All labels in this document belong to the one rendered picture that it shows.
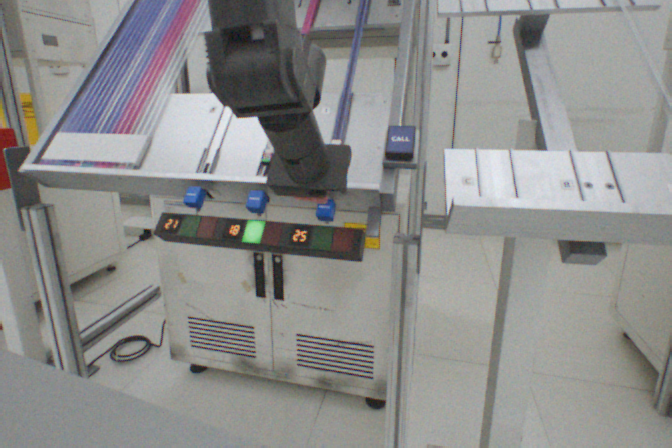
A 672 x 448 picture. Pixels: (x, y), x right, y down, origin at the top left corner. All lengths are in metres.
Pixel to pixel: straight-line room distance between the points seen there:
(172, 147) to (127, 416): 0.47
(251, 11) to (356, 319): 0.82
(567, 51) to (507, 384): 2.08
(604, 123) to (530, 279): 2.02
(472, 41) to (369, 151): 1.97
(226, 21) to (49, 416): 0.35
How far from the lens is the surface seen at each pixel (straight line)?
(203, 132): 0.72
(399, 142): 0.54
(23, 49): 1.92
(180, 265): 1.17
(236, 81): 0.34
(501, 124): 2.53
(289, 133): 0.38
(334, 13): 0.85
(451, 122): 2.49
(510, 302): 0.74
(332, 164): 0.46
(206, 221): 0.63
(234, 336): 1.19
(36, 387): 0.46
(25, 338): 1.44
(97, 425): 0.39
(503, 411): 0.87
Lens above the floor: 0.85
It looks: 15 degrees down
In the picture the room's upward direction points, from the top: straight up
